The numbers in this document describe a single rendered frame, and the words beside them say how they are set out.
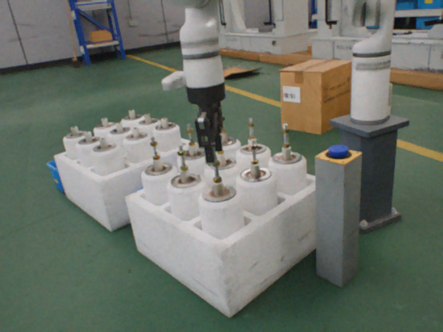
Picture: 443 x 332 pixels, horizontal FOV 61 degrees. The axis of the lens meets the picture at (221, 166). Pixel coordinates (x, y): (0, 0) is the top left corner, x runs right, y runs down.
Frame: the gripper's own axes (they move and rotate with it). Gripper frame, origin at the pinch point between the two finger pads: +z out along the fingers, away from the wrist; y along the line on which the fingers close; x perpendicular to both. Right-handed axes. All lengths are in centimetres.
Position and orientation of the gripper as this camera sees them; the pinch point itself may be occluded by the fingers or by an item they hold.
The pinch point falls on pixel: (213, 151)
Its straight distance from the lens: 77.5
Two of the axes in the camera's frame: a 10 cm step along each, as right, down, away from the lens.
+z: 1.1, 9.1, 3.9
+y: 1.8, -4.1, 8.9
